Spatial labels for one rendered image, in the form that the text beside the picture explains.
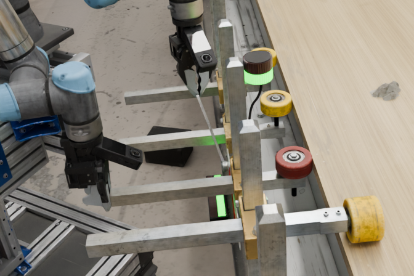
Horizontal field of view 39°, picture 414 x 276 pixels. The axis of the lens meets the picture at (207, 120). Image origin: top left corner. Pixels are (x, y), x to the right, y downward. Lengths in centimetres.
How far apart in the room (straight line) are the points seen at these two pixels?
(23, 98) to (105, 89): 237
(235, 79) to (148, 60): 259
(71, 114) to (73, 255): 105
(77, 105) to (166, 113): 206
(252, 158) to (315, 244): 55
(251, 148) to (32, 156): 89
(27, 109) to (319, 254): 76
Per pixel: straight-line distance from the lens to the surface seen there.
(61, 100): 116
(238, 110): 124
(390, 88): 154
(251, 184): 103
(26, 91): 118
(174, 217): 253
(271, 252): 79
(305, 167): 128
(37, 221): 235
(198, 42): 133
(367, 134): 138
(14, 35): 125
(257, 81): 120
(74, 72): 115
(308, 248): 149
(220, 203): 150
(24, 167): 173
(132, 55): 387
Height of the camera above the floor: 169
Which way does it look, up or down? 33 degrees down
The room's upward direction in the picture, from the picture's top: 6 degrees counter-clockwise
